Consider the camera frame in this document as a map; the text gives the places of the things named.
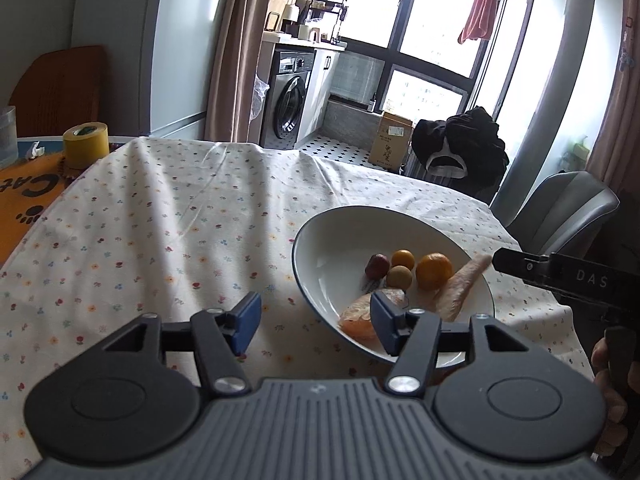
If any white refrigerator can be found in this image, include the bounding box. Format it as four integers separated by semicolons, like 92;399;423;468
72;0;226;140

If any brown kiwi fruit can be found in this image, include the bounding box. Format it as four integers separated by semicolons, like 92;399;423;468
385;264;413;290

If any clear drinking glass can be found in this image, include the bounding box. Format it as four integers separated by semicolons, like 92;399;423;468
0;106;18;169

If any white bowl with dark rim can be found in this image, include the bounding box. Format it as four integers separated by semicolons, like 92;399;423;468
292;206;472;363

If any person's right hand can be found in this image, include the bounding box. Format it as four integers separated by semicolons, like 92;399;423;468
591;338;627;457

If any yellow tape roll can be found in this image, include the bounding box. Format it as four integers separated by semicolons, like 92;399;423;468
62;122;110;170

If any small red apple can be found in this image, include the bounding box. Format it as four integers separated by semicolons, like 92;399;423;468
364;254;390;281

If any grey dining chair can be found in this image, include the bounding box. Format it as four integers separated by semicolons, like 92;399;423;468
506;171;620;258

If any clear plastic bag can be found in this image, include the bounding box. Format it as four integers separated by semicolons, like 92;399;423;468
250;75;270;122

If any small kumquat orange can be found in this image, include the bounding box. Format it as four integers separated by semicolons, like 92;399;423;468
390;249;416;270

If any white kitchen cabinet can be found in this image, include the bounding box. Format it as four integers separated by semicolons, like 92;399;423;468
295;49;341;148

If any brown wooden chair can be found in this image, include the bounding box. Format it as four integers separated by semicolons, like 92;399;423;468
9;46;106;138

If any orange cat table mat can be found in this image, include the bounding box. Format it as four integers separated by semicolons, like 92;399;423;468
0;152;65;263

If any silver washing machine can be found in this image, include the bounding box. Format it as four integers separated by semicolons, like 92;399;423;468
260;46;314;150

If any black dish rack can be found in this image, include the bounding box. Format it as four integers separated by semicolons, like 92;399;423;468
305;0;348;44

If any black clothes pile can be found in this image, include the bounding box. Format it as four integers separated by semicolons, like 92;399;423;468
411;106;509;204

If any red hanging towel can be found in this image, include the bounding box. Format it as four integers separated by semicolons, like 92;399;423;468
457;0;499;44

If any pink brown curtain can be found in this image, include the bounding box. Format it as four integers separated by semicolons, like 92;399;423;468
205;0;269;143

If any small peeled pomelo segment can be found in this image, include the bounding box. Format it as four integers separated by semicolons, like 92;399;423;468
338;288;408;341

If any cardboard box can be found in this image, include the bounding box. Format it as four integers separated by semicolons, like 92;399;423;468
369;112;413;171

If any large orange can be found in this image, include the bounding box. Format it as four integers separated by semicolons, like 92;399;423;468
416;252;454;292

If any floral white tablecloth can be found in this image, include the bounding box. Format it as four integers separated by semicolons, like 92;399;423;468
0;136;597;480

